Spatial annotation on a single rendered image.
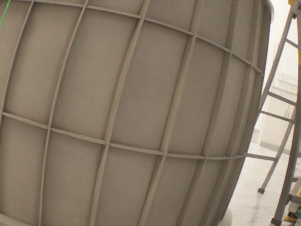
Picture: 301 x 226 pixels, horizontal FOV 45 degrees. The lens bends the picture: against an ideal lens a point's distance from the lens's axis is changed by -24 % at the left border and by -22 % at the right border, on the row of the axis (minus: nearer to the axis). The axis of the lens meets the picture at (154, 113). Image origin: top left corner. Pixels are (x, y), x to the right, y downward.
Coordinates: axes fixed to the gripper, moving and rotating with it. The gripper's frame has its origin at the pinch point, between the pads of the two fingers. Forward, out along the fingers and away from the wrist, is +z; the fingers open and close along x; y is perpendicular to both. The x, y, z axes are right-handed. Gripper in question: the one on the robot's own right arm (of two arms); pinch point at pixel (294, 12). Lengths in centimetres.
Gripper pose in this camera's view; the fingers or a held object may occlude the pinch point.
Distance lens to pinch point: 226.3
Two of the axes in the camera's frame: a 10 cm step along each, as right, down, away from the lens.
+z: -6.3, 7.7, 0.7
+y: 7.2, 6.2, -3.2
